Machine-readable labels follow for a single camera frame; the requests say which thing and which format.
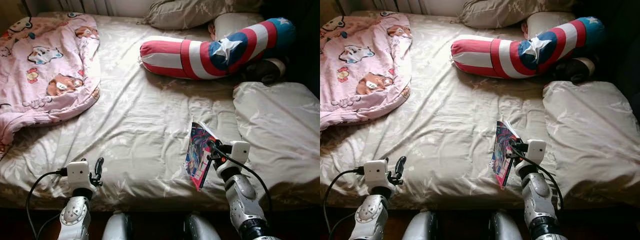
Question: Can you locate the colourful comic book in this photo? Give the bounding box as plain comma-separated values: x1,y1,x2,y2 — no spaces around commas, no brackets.
185,121,221,192
491,120,523,190

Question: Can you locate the beige leaf print pillow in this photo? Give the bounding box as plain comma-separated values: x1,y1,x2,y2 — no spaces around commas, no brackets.
542,80,640,178
232,81,321,181
457,0,576,29
142,0,266,31

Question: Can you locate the pink cartoon print quilt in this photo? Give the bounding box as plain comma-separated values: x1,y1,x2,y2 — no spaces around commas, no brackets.
320,12,413,132
0,12,102,147

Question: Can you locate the silver left robot leg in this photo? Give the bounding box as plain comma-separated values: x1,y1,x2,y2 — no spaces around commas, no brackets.
102,212,133,240
402,211,438,240

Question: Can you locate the silver robot leg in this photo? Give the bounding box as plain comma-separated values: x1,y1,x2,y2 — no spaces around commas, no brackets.
402,211,438,240
102,212,133,240
489,212,523,240
182,214,221,240

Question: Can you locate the silver right robot leg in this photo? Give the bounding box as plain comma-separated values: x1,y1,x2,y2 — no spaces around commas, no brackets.
489,212,523,240
182,214,221,240

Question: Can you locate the dark brown plush toy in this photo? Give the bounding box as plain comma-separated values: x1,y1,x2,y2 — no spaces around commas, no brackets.
242,55,288,85
552,55,598,84

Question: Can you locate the red white blue bolster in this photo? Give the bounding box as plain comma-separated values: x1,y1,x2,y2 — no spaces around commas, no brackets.
139,17,297,81
450,16,607,80

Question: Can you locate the plain white pillow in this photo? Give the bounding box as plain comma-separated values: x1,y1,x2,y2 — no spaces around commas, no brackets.
522,11,576,40
209,12,266,42

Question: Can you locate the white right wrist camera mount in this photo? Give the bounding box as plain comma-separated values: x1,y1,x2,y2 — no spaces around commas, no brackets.
525,139,547,166
227,141,251,168

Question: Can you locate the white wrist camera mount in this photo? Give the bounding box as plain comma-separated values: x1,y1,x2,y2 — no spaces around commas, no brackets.
525,139,547,166
66,160,92,192
227,141,251,168
363,159,390,192

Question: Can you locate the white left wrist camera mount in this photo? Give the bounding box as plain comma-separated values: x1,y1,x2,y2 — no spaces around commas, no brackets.
66,160,92,192
363,159,390,192

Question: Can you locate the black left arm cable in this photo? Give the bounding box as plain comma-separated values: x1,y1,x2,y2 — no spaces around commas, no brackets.
322,167,366,240
25,169,68,240

